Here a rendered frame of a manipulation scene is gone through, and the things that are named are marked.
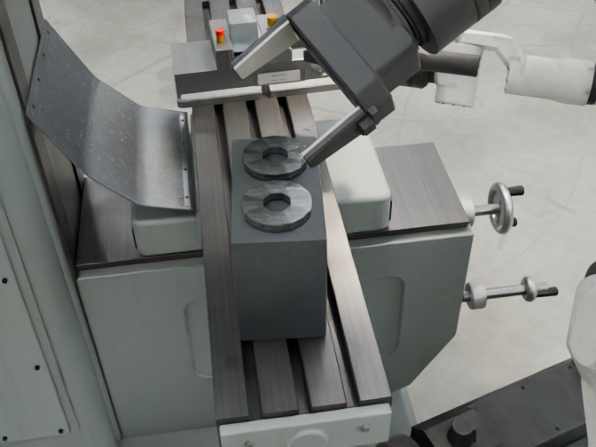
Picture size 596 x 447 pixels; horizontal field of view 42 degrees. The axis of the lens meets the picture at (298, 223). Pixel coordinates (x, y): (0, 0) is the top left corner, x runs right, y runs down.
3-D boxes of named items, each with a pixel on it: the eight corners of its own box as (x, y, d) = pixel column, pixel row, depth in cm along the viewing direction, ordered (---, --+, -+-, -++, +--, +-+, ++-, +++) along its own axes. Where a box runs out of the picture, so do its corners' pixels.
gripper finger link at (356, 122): (298, 152, 62) (360, 103, 61) (307, 164, 65) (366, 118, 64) (309, 166, 61) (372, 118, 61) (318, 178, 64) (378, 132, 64)
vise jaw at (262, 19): (281, 30, 159) (280, 12, 157) (292, 60, 150) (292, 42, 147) (253, 33, 158) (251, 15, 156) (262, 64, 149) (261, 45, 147)
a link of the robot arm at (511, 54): (446, 31, 131) (528, 42, 129) (437, 84, 132) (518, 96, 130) (446, 26, 125) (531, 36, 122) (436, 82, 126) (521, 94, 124)
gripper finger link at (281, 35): (244, 82, 68) (300, 38, 68) (232, 66, 65) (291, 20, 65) (234, 70, 69) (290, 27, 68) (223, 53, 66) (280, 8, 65)
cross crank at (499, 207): (505, 208, 182) (514, 168, 174) (524, 243, 173) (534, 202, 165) (440, 216, 180) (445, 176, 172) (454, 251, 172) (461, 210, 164)
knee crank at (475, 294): (550, 285, 176) (555, 266, 172) (560, 304, 172) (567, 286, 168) (456, 296, 174) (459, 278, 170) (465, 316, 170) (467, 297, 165)
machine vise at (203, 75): (336, 51, 166) (337, 3, 159) (353, 88, 155) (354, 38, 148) (172, 69, 162) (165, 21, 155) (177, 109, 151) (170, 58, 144)
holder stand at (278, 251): (317, 231, 124) (317, 127, 111) (326, 338, 108) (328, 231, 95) (241, 234, 124) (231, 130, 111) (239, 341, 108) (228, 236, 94)
